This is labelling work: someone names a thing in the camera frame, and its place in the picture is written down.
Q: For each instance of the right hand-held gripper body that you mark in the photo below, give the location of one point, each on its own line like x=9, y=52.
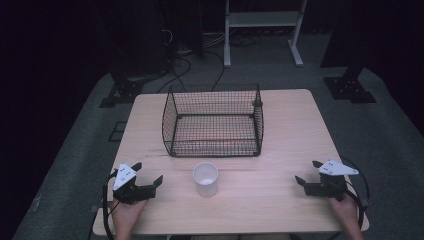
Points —
x=328, y=188

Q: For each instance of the black stand base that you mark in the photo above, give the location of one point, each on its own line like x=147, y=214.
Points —
x=348, y=89
x=125, y=90

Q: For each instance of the white cup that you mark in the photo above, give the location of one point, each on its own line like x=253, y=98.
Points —
x=205, y=186

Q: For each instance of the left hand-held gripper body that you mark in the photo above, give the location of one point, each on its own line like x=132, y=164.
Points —
x=128, y=193

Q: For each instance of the black rectangular floor frame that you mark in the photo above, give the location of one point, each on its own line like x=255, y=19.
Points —
x=116, y=131

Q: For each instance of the white metal stand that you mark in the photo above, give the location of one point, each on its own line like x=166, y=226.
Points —
x=263, y=19

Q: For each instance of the person's left hand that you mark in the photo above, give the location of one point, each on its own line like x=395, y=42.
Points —
x=126, y=213

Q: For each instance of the person's right hand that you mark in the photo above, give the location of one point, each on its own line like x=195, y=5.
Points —
x=345, y=210

